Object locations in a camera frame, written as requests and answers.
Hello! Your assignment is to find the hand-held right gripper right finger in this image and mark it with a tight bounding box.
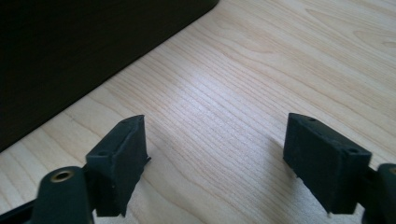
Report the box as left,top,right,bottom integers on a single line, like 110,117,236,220
282,112,374,215

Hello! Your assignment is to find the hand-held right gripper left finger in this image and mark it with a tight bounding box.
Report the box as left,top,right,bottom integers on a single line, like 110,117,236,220
85,114,152,217

